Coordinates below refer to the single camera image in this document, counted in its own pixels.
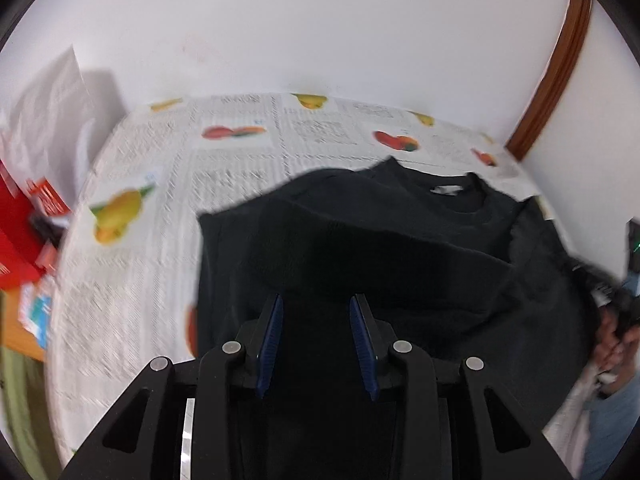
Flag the fruit print tablecloth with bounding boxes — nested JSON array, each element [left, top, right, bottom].
[[45, 91, 601, 480]]

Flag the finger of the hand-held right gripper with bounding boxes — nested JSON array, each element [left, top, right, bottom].
[[570, 257, 618, 306]]

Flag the person's blue trousers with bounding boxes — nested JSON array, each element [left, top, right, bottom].
[[580, 357, 640, 480]]

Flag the orange wooden nightstand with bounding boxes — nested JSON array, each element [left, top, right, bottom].
[[0, 287, 51, 361]]

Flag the red paper bag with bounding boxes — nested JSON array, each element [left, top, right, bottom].
[[0, 160, 73, 291]]

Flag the white plastic bag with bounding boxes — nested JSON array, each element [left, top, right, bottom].
[[0, 45, 98, 196]]

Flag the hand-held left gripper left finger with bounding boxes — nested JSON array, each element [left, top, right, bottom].
[[60, 294, 284, 480]]

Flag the person's right hand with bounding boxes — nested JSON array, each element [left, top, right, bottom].
[[594, 304, 640, 400]]

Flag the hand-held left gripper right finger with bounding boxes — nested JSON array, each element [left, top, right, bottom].
[[349, 295, 573, 480]]

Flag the green cloth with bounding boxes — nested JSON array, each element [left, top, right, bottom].
[[0, 345, 66, 480]]

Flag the brown wooden door frame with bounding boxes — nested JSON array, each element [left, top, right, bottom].
[[505, 0, 593, 162]]

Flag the colourful packet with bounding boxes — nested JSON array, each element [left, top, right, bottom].
[[19, 277, 56, 351]]

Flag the black sweatshirt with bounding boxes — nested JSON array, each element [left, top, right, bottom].
[[192, 156, 608, 480]]

